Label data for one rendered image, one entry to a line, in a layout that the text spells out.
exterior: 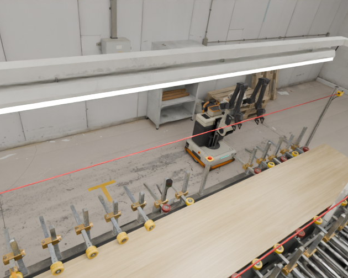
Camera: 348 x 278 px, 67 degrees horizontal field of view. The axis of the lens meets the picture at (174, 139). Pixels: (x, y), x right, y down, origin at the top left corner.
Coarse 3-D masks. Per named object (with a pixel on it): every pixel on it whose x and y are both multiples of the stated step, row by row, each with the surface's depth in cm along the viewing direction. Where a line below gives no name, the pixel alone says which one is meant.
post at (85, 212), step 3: (84, 210) 202; (87, 210) 203; (84, 213) 203; (87, 213) 205; (84, 216) 205; (87, 216) 207; (84, 219) 207; (87, 219) 209; (84, 222) 211; (87, 222) 211; (87, 225) 213; (87, 231) 217; (87, 234) 219; (90, 237) 224; (90, 240) 226
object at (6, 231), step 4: (4, 232) 201; (8, 232) 202; (4, 236) 199; (8, 236) 199; (8, 240) 196; (8, 244) 194; (8, 248) 192; (8, 252) 190; (12, 260) 185; (12, 264) 183
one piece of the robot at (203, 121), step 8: (224, 112) 436; (200, 120) 416; (208, 120) 409; (216, 120) 416; (200, 128) 421; (208, 128) 419; (200, 136) 426; (208, 136) 431; (216, 136) 434; (200, 144) 432; (208, 144) 435; (216, 144) 446
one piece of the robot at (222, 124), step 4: (224, 100) 379; (228, 100) 376; (232, 108) 381; (228, 112) 387; (224, 116) 397; (224, 120) 396; (232, 120) 400; (220, 124) 402; (224, 124) 395; (224, 128) 397; (228, 128) 398; (232, 128) 403; (220, 132) 406; (224, 132) 400
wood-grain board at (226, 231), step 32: (288, 160) 334; (320, 160) 343; (224, 192) 274; (256, 192) 280; (288, 192) 286; (320, 192) 292; (160, 224) 232; (192, 224) 236; (224, 224) 240; (256, 224) 245; (288, 224) 250; (96, 256) 201; (128, 256) 204; (160, 256) 208; (192, 256) 211; (224, 256) 214; (256, 256) 218
